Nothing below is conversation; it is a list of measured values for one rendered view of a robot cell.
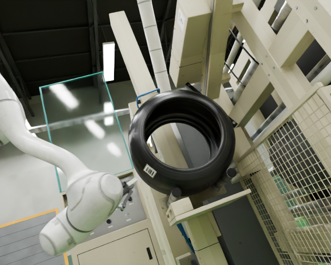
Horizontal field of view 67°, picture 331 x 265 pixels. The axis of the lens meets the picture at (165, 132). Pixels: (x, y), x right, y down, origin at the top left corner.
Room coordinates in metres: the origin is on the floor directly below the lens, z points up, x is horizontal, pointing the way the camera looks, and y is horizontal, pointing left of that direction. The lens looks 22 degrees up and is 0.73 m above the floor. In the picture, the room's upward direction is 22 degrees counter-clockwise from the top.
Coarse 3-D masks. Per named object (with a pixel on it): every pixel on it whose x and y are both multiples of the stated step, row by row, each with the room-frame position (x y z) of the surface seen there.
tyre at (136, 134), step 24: (168, 96) 1.17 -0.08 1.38; (192, 96) 1.19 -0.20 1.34; (144, 120) 1.13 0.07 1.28; (168, 120) 1.43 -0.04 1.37; (192, 120) 1.46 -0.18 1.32; (216, 120) 1.23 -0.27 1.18; (144, 144) 1.12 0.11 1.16; (216, 144) 1.47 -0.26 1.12; (168, 168) 1.14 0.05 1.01; (192, 168) 1.16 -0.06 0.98; (216, 168) 1.19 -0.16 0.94; (168, 192) 1.30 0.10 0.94; (192, 192) 1.30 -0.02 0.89
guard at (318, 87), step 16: (304, 96) 0.82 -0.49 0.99; (320, 96) 0.77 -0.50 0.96; (288, 112) 0.92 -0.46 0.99; (272, 128) 1.06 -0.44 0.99; (256, 144) 1.24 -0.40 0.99; (240, 160) 1.48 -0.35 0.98; (256, 160) 1.33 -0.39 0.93; (288, 160) 1.09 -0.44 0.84; (256, 192) 1.50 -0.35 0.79; (288, 192) 1.21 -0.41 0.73; (256, 208) 1.59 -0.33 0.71; (272, 208) 1.42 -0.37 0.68; (288, 208) 1.27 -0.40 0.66; (320, 208) 1.07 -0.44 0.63; (272, 240) 1.61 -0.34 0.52; (288, 240) 1.42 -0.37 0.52; (320, 240) 1.18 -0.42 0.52
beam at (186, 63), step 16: (192, 0) 0.98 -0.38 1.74; (176, 16) 1.06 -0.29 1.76; (192, 16) 0.97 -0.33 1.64; (208, 16) 1.01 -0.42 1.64; (176, 32) 1.15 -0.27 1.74; (192, 32) 1.07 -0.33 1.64; (176, 48) 1.25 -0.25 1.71; (192, 48) 1.20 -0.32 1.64; (176, 64) 1.36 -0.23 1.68; (192, 64) 1.35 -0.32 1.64; (176, 80) 1.48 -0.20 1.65; (192, 80) 1.54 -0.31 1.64
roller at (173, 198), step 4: (176, 188) 1.14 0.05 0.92; (172, 192) 1.14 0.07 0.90; (176, 192) 1.14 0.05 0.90; (180, 192) 1.15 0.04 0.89; (172, 196) 1.16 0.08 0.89; (176, 196) 1.14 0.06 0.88; (168, 200) 1.36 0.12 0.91; (172, 200) 1.24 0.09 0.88; (176, 200) 1.23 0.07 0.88; (168, 204) 1.41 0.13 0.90
